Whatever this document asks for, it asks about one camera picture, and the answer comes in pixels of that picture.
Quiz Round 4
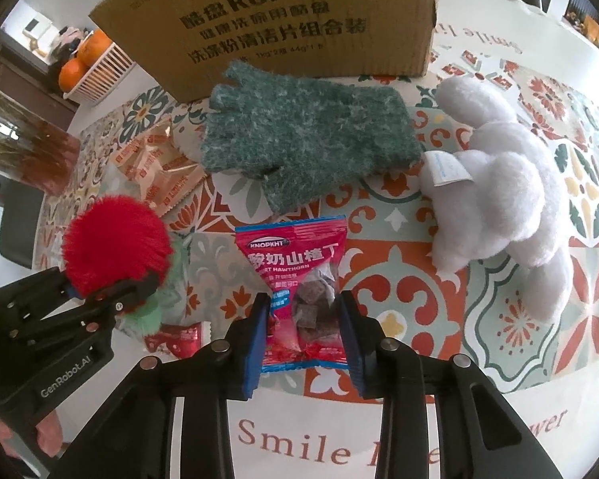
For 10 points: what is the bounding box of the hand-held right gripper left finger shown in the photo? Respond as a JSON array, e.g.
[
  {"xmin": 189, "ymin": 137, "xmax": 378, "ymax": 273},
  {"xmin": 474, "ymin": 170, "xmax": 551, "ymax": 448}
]
[{"xmin": 50, "ymin": 293, "xmax": 273, "ymax": 479}]

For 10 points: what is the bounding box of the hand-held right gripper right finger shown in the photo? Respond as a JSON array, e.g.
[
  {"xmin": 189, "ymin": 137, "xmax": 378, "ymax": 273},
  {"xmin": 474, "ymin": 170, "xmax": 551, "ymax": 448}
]
[{"xmin": 337, "ymin": 290, "xmax": 565, "ymax": 479}]

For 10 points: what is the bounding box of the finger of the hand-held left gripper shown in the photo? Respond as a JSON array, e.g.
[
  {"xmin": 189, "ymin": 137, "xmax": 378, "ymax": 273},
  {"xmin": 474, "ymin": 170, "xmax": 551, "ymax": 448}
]
[
  {"xmin": 80, "ymin": 275, "xmax": 159, "ymax": 333},
  {"xmin": 0, "ymin": 267, "xmax": 83, "ymax": 357}
]

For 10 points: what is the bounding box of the red fluffy pompom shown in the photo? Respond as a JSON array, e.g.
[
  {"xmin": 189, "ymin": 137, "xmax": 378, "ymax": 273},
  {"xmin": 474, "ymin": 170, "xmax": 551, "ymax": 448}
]
[{"xmin": 62, "ymin": 196, "xmax": 175, "ymax": 299}]

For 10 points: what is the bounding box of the red snack packet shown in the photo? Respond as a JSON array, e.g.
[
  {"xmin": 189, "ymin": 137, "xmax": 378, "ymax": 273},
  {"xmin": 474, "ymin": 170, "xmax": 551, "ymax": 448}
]
[{"xmin": 234, "ymin": 216, "xmax": 353, "ymax": 373}]

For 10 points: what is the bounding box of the small red foil packet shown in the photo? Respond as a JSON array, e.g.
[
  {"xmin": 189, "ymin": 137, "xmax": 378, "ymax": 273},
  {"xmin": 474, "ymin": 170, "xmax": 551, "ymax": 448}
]
[{"xmin": 145, "ymin": 323, "xmax": 203, "ymax": 359}]

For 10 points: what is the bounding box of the dark chair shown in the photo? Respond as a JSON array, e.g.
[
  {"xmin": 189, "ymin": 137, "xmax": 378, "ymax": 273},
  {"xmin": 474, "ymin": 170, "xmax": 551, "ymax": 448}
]
[{"xmin": 0, "ymin": 180, "xmax": 46, "ymax": 270}]

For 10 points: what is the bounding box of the patterned tablecloth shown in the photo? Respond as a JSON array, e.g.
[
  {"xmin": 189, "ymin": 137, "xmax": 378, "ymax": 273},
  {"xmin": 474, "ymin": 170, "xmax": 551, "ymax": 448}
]
[{"xmin": 34, "ymin": 0, "xmax": 599, "ymax": 479}]

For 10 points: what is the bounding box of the orange foil snack packet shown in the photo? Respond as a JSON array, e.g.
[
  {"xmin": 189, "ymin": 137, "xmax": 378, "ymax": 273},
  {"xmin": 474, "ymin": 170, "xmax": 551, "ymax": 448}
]
[
  {"xmin": 145, "ymin": 148, "xmax": 213, "ymax": 215},
  {"xmin": 109, "ymin": 124, "xmax": 175, "ymax": 200}
]

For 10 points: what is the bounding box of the dried brown plant bunch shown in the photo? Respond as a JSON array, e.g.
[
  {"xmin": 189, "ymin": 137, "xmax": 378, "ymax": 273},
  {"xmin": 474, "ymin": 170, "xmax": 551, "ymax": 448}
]
[{"xmin": 0, "ymin": 50, "xmax": 81, "ymax": 195}]

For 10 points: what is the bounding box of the white plush toy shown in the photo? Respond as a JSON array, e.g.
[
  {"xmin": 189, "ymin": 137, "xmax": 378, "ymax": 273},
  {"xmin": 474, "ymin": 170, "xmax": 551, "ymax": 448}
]
[{"xmin": 418, "ymin": 79, "xmax": 576, "ymax": 324}]

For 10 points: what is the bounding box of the green knitted fingerless glove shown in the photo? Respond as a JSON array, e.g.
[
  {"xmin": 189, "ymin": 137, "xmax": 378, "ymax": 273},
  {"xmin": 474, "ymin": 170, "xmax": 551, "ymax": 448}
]
[{"xmin": 200, "ymin": 59, "xmax": 424, "ymax": 215}]

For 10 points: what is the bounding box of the white slatted basket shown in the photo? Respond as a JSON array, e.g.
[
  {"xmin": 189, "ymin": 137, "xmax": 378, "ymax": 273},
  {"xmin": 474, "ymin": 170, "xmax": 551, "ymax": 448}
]
[{"xmin": 62, "ymin": 42, "xmax": 135, "ymax": 107}]

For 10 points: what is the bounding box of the orange fruit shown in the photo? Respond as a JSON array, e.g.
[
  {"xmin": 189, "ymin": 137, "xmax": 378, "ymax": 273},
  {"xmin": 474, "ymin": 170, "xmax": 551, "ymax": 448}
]
[
  {"xmin": 77, "ymin": 30, "xmax": 113, "ymax": 67},
  {"xmin": 58, "ymin": 57, "xmax": 91, "ymax": 93}
]

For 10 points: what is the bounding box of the white box on shelf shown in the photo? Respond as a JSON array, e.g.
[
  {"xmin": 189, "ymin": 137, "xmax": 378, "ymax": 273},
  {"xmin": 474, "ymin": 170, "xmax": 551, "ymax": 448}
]
[{"xmin": 22, "ymin": 16, "xmax": 53, "ymax": 41}]

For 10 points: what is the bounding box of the brown cardboard box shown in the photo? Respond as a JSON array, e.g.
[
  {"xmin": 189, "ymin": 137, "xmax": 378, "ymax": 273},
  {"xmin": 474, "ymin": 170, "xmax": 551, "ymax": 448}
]
[{"xmin": 89, "ymin": 0, "xmax": 441, "ymax": 105}]

